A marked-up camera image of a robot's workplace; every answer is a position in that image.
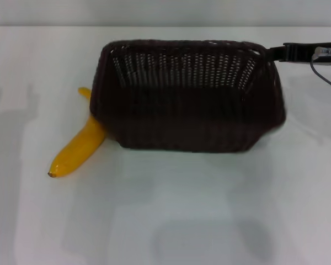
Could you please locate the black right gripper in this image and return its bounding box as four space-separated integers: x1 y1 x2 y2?
265 41 331 66

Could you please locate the dark brown woven basket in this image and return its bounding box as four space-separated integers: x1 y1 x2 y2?
88 39 287 154

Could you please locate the yellow banana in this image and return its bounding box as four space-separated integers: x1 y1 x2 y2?
47 87 107 178

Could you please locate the thin dark cable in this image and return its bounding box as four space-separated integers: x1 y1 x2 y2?
309 47 331 92

